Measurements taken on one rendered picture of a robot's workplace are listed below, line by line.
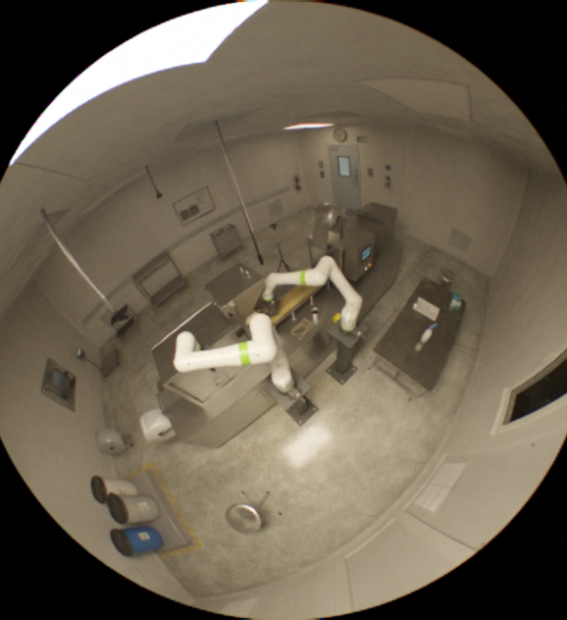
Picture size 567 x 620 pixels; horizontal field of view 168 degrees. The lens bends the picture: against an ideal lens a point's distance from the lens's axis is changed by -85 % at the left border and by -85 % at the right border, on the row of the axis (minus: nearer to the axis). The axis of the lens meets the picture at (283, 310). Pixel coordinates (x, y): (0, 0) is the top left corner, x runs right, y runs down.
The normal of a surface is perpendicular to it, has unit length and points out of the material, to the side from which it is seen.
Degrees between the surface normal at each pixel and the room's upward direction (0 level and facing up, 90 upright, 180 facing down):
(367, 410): 0
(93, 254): 90
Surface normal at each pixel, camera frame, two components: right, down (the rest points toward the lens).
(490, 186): -0.74, 0.59
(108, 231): 0.64, 0.49
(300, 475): -0.19, -0.64
